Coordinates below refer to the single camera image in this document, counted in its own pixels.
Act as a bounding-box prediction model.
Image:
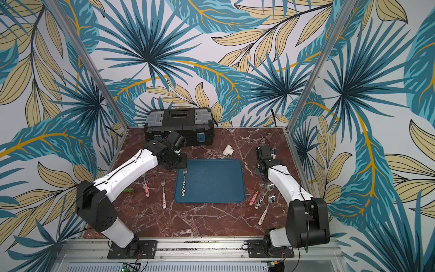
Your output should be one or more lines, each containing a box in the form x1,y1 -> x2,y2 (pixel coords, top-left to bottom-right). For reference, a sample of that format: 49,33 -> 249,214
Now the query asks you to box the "white cartoon handle fork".
160,177 -> 167,209

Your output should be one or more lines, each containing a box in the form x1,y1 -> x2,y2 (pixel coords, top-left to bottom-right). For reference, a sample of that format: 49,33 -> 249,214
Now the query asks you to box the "cow pattern handle spoon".
254,182 -> 274,210

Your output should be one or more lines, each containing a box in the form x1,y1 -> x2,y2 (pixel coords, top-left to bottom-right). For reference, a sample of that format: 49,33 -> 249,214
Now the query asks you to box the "cow pattern handle fork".
181,168 -> 188,197

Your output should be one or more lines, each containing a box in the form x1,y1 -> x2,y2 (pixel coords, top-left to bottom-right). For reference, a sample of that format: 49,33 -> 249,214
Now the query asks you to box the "white cartoon handle spoon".
258,193 -> 276,226

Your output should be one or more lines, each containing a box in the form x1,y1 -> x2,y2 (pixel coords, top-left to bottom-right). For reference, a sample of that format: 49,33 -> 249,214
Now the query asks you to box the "pink strawberry handle spoon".
142,173 -> 150,198

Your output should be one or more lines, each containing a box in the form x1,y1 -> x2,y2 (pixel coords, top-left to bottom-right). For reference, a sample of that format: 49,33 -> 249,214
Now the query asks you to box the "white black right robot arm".
256,146 -> 330,248

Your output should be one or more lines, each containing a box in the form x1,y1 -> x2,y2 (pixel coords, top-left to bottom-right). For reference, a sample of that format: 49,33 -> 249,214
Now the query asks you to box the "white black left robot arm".
75,131 -> 187,250

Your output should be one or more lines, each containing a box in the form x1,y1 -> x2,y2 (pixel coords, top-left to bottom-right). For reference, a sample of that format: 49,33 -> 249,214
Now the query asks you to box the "white PVC pipe fitting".
223,145 -> 234,156

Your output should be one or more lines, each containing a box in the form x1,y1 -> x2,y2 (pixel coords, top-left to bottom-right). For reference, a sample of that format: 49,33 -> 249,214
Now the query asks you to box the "black plastic toolbox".
144,108 -> 215,146

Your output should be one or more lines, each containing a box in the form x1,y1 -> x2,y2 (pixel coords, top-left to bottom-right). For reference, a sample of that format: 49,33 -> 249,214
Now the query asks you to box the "teal rectangular tray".
174,159 -> 245,204

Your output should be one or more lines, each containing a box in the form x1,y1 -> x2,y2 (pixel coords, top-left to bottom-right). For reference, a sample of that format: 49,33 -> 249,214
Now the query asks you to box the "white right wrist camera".
258,146 -> 276,160

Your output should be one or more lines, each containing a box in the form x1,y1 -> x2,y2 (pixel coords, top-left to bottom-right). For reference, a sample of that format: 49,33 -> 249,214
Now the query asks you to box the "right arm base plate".
242,239 -> 295,259

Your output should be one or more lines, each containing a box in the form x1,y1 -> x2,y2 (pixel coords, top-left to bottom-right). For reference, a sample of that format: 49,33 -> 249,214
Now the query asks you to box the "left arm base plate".
107,240 -> 157,260

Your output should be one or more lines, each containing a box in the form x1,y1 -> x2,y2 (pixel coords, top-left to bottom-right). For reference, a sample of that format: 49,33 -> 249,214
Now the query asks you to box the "aluminium front rail frame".
51,236 -> 350,272

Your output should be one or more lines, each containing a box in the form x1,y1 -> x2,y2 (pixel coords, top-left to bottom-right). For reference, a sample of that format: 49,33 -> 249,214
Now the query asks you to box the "right aluminium corner post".
286,0 -> 356,134

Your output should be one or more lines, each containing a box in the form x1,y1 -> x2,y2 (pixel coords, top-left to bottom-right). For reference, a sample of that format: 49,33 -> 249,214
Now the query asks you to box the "aluminium corner post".
286,0 -> 356,134
45,0 -> 130,130

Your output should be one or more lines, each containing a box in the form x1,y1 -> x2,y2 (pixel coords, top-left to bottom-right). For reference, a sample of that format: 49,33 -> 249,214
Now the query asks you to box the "left aluminium corner post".
45,0 -> 130,130

